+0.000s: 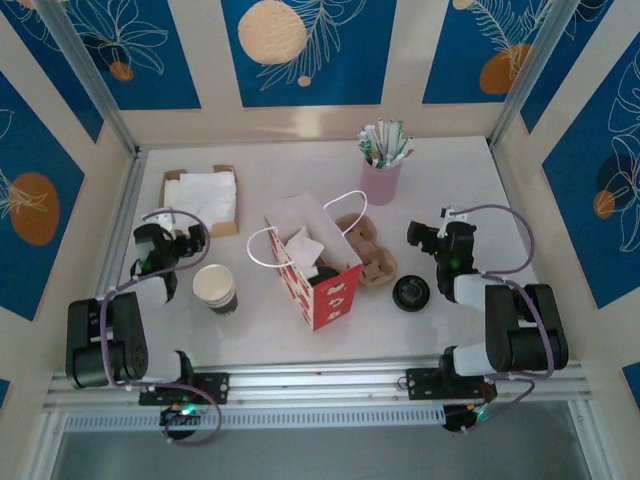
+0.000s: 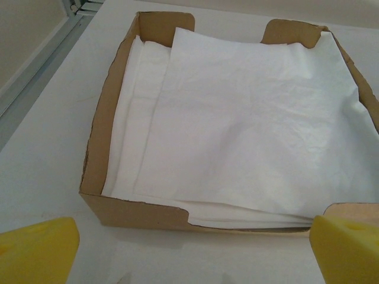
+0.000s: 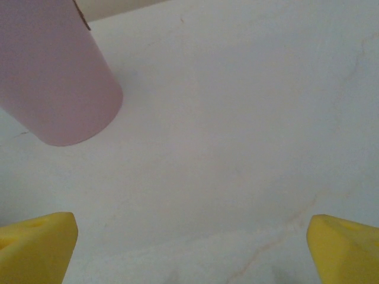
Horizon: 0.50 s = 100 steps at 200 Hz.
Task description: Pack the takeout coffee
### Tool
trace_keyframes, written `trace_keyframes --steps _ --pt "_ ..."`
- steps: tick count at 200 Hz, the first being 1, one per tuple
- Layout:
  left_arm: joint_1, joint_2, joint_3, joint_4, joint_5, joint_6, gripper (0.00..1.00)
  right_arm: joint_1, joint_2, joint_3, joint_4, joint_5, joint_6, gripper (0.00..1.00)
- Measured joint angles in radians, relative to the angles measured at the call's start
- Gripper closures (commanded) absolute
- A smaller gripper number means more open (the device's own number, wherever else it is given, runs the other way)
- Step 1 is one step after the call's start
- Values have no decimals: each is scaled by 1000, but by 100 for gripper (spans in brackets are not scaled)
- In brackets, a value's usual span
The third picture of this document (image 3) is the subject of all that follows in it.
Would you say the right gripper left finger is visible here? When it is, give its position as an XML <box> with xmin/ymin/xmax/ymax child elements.
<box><xmin>0</xmin><ymin>211</ymin><xmax>79</xmax><ymax>284</ymax></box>

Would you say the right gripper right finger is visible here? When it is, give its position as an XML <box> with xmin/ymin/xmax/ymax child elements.
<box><xmin>307</xmin><ymin>214</ymin><xmax>379</xmax><ymax>284</ymax></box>

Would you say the pink straw holder cup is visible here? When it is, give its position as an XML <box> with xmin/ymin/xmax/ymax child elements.
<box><xmin>0</xmin><ymin>0</ymin><xmax>124</xmax><ymax>147</ymax></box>

